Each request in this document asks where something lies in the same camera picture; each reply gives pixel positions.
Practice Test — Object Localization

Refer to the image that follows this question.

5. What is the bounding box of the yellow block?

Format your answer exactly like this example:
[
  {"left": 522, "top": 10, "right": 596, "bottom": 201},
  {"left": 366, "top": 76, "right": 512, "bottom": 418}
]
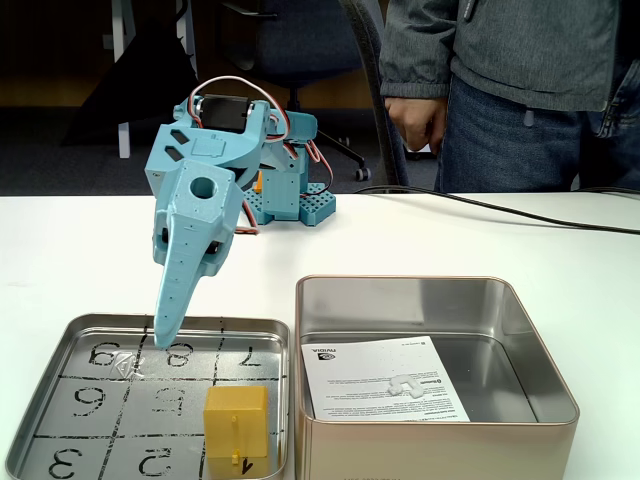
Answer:
[{"left": 202, "top": 384, "right": 274, "bottom": 479}]

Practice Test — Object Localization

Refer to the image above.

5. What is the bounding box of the person's hand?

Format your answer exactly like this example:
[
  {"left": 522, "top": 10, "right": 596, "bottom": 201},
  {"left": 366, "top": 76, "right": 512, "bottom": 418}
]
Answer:
[{"left": 387, "top": 94, "right": 450, "bottom": 155}]

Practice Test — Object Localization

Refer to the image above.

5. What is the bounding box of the small clear plastic piece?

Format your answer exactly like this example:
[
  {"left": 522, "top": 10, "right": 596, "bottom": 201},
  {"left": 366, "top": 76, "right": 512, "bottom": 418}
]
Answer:
[{"left": 110, "top": 349, "right": 147, "bottom": 381}]

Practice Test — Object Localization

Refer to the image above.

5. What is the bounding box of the black angled panel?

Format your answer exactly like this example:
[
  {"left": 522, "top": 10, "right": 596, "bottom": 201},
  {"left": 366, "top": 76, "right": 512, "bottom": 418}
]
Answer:
[{"left": 59, "top": 0, "right": 201, "bottom": 147}]

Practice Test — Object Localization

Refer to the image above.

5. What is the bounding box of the white desk leg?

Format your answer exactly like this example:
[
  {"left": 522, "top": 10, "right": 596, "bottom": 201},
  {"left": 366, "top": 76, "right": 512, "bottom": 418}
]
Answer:
[{"left": 102, "top": 0, "right": 134, "bottom": 160}]

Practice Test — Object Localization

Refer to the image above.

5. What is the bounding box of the dark blue office chair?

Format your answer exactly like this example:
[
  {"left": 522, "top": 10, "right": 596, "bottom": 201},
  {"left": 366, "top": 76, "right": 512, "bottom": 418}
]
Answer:
[{"left": 214, "top": 0, "right": 374, "bottom": 182}]

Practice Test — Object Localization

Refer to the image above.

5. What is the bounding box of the silver tin lid with numbers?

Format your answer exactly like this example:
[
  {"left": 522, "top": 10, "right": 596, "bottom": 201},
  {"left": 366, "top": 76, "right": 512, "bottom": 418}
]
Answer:
[{"left": 0, "top": 313, "right": 291, "bottom": 480}]

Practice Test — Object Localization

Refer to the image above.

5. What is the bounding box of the grey office chair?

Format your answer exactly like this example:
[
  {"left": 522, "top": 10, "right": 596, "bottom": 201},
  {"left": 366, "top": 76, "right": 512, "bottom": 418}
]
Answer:
[{"left": 338, "top": 0, "right": 414, "bottom": 187}]

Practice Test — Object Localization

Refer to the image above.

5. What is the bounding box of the white printed paper sheet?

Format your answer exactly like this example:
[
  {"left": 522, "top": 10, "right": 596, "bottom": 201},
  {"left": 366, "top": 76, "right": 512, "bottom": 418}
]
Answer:
[{"left": 300, "top": 335, "right": 472, "bottom": 423}]

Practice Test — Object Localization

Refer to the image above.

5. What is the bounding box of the small white plastic piece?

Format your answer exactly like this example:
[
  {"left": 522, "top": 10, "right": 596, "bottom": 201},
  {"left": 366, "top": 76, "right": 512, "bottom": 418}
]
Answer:
[{"left": 385, "top": 373, "right": 426, "bottom": 399}]

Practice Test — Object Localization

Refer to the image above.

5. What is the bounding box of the gold square tin box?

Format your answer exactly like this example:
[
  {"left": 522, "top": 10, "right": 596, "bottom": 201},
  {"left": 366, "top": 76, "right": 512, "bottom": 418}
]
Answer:
[{"left": 294, "top": 274, "right": 581, "bottom": 480}]

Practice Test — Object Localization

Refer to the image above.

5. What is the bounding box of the person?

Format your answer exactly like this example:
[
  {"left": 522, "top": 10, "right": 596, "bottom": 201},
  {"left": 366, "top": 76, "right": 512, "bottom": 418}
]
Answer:
[{"left": 379, "top": 0, "right": 640, "bottom": 194}]

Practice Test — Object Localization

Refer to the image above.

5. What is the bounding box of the black cable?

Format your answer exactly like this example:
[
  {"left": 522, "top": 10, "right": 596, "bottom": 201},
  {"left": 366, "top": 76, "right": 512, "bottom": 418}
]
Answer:
[{"left": 352, "top": 185, "right": 640, "bottom": 235}]

